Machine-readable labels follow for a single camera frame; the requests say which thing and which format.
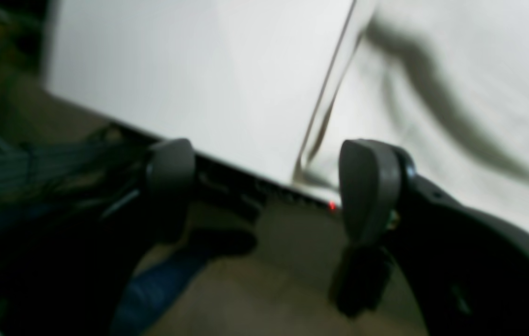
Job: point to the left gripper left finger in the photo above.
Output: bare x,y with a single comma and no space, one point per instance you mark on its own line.
74,222

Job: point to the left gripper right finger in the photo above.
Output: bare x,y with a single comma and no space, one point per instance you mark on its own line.
468,270

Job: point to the grey t-shirt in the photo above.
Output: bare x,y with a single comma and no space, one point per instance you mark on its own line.
447,80

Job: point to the black power strip red light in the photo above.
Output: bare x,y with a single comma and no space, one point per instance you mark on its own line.
245,194

